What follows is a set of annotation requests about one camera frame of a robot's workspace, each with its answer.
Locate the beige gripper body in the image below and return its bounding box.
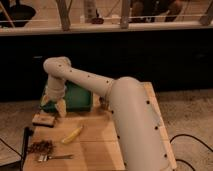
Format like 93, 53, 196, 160
45, 86, 66, 101

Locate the black cable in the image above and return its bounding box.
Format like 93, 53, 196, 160
169, 133, 213, 171

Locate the silver fork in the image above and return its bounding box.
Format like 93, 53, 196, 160
37, 154, 74, 162

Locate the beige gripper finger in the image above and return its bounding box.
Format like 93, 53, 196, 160
55, 99, 67, 117

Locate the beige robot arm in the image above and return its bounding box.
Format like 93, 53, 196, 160
43, 57, 175, 171

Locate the wooden board eraser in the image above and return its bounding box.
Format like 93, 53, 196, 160
32, 114, 55, 127

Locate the wooden railing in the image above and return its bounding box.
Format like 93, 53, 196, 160
0, 0, 213, 36

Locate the green plastic cup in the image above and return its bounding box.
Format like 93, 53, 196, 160
39, 81, 94, 114

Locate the yellow banana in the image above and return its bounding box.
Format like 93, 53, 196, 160
61, 125, 84, 144

